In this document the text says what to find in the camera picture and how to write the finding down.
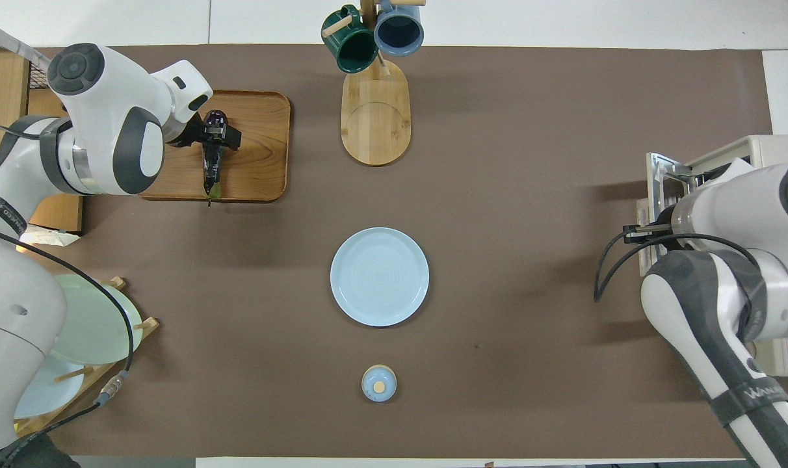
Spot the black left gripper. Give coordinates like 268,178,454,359
166,119,243,154

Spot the dark purple eggplant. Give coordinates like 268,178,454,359
201,109,230,206

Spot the oven door with glass window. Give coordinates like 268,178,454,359
637,151,697,277

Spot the light blue round plate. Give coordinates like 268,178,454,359
330,227,430,328

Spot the beige toaster oven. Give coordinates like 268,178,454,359
683,135,788,378

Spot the rectangular wooden tray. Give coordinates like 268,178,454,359
140,90,292,203

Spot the wooden mug tree stand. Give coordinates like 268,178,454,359
322,0,427,166

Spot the dark green mug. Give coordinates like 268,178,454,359
321,5,379,74

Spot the brown table mat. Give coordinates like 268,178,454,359
17,44,788,459

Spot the wooden dish rack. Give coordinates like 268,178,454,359
17,276,161,437

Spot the blue grey mug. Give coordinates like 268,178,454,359
373,0,425,57

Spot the pale green plate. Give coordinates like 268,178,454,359
49,274,144,366

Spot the small blue lidded jar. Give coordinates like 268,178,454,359
361,364,397,403

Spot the pale blue rack plate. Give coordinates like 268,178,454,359
14,370,86,419

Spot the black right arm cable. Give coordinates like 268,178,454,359
594,223,768,303

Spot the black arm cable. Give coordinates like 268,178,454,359
0,221,136,468
594,223,768,303

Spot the wooden shelf with wire mesh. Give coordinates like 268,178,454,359
0,14,86,246

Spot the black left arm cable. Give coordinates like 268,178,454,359
0,221,136,468

